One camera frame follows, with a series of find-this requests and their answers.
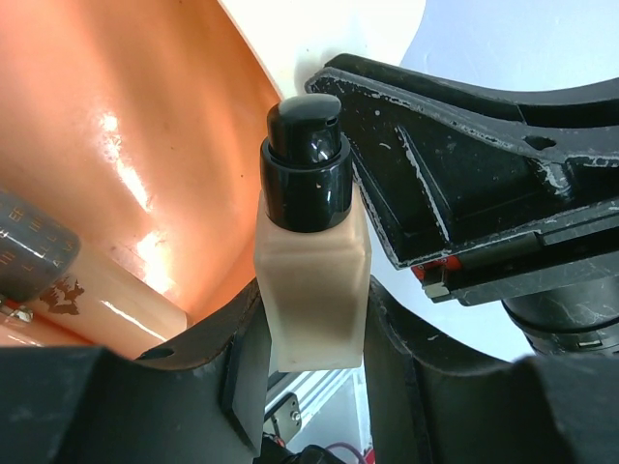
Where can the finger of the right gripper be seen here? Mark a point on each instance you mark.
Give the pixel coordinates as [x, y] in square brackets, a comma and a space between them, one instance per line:
[446, 167]

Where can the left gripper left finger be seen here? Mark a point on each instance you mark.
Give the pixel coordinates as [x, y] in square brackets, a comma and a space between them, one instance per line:
[198, 398]

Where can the white cylindrical drawer organizer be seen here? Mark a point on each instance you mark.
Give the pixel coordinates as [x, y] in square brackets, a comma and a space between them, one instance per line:
[292, 40]

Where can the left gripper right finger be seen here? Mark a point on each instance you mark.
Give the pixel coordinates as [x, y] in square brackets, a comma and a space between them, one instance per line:
[432, 399]

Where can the orange drawer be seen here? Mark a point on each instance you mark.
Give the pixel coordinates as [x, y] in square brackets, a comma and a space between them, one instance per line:
[136, 124]

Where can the foundation bottle black pump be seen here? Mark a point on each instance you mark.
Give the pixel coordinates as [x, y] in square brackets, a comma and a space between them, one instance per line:
[312, 250]

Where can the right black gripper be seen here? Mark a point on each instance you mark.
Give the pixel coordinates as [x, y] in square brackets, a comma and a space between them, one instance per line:
[557, 279]

